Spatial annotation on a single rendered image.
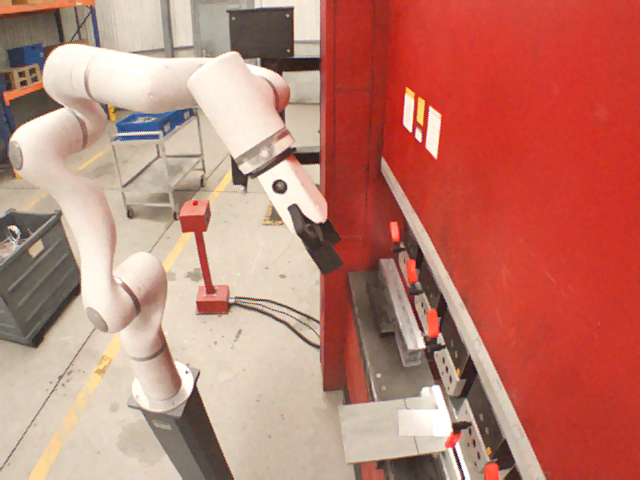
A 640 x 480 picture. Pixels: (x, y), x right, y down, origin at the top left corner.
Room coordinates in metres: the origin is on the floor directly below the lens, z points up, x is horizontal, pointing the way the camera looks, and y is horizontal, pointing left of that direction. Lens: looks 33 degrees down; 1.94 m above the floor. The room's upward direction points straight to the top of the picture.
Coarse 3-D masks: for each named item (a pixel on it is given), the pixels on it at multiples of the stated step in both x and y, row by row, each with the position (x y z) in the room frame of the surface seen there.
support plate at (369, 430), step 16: (400, 400) 0.63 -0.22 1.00; (416, 400) 0.63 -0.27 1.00; (352, 416) 0.59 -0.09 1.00; (368, 416) 0.59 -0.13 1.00; (384, 416) 0.58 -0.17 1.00; (352, 432) 0.54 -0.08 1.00; (368, 432) 0.53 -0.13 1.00; (384, 432) 0.53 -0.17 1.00; (352, 448) 0.49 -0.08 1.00; (368, 448) 0.49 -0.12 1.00; (384, 448) 0.48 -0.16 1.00; (400, 448) 0.48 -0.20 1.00; (432, 448) 0.47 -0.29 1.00
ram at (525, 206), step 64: (448, 0) 0.88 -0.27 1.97; (512, 0) 0.61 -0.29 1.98; (576, 0) 0.46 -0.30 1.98; (448, 64) 0.85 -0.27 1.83; (512, 64) 0.59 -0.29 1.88; (576, 64) 0.44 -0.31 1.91; (384, 128) 1.39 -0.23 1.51; (448, 128) 0.82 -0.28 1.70; (512, 128) 0.56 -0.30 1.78; (576, 128) 0.42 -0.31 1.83; (448, 192) 0.77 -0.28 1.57; (512, 192) 0.52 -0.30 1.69; (576, 192) 0.38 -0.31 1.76; (448, 256) 0.71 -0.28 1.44; (512, 256) 0.48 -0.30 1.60; (576, 256) 0.35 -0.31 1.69; (512, 320) 0.42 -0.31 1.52; (576, 320) 0.30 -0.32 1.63; (512, 384) 0.36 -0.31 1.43; (576, 384) 0.25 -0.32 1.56; (512, 448) 0.28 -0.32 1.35; (576, 448) 0.19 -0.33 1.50
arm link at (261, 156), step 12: (288, 132) 0.52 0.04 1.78; (264, 144) 0.49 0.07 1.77; (276, 144) 0.49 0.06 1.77; (288, 144) 0.50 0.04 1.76; (240, 156) 0.51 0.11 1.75; (252, 156) 0.49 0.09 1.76; (264, 156) 0.48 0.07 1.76; (276, 156) 0.50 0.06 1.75; (240, 168) 0.50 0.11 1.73; (252, 168) 0.49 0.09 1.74
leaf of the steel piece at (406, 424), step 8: (400, 416) 0.58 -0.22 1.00; (408, 416) 0.58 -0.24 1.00; (416, 416) 0.58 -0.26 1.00; (424, 416) 0.57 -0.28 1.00; (400, 424) 0.55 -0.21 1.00; (408, 424) 0.55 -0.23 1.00; (416, 424) 0.55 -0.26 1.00; (424, 424) 0.55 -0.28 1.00; (400, 432) 0.53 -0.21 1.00; (408, 432) 0.53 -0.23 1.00; (416, 432) 0.53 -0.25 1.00; (424, 432) 0.52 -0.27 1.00; (432, 432) 0.52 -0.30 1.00
